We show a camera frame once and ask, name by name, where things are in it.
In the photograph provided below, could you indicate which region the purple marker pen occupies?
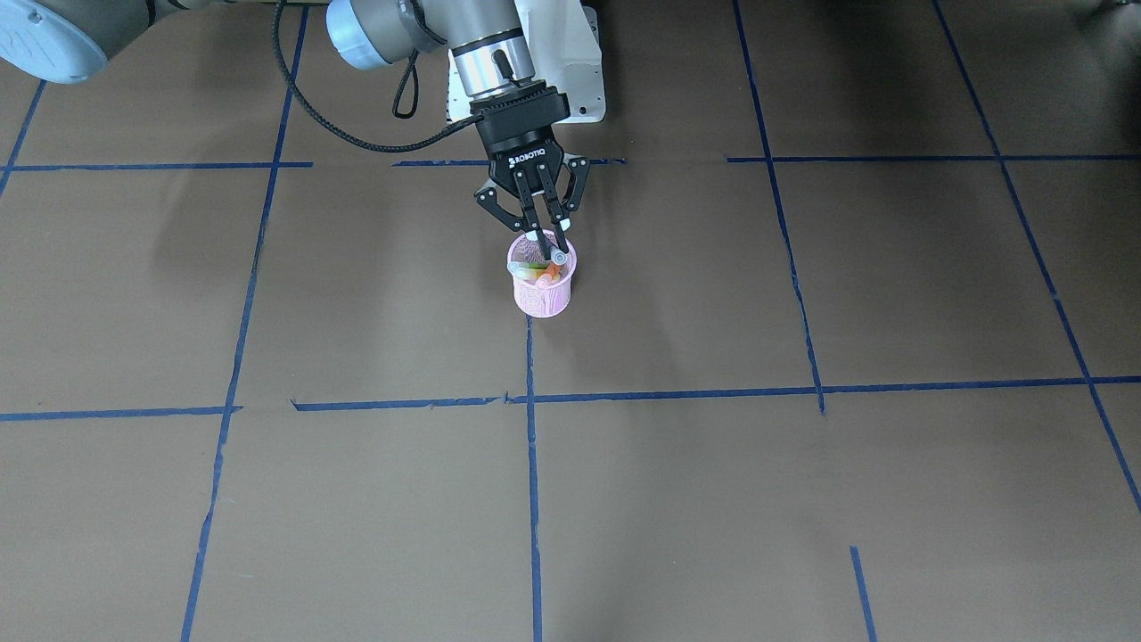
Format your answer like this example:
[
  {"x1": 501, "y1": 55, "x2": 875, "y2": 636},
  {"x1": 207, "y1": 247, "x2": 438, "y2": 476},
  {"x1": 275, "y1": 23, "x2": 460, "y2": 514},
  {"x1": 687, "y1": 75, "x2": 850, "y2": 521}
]
[{"x1": 516, "y1": 230, "x2": 571, "y2": 267}]

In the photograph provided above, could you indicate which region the black camera cable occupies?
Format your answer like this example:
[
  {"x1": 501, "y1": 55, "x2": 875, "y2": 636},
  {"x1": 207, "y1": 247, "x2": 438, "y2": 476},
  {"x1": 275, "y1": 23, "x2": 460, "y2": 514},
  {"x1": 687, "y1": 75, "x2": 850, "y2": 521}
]
[{"x1": 272, "y1": 0, "x2": 487, "y2": 154}]

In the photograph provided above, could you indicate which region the pink mesh pen holder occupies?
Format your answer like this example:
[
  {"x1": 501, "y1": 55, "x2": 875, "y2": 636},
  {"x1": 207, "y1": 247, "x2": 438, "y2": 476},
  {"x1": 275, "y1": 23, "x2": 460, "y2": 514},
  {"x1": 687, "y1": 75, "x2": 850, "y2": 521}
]
[{"x1": 505, "y1": 231, "x2": 578, "y2": 318}]

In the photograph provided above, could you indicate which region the orange marker pen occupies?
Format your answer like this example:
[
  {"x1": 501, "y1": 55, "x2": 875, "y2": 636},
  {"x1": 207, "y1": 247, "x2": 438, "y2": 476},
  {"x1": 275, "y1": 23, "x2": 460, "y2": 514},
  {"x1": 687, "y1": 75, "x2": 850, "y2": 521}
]
[{"x1": 535, "y1": 261, "x2": 563, "y2": 289}]

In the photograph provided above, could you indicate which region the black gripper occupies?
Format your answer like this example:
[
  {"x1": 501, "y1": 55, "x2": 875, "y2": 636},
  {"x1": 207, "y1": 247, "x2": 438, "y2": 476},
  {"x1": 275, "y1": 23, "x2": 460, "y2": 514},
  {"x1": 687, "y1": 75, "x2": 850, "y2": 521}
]
[{"x1": 470, "y1": 86, "x2": 590, "y2": 261}]

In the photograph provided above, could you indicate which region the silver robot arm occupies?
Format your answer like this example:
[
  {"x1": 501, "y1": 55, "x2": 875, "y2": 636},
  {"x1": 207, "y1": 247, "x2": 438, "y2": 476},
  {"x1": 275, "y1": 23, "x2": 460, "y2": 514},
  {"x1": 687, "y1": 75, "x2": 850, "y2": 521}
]
[{"x1": 3, "y1": 1, "x2": 604, "y2": 265}]

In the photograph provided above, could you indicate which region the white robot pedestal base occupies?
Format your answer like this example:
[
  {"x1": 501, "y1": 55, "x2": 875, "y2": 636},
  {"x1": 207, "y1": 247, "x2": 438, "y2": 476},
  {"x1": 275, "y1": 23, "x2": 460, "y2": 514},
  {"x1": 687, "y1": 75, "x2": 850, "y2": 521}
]
[{"x1": 446, "y1": 1, "x2": 607, "y2": 123}]

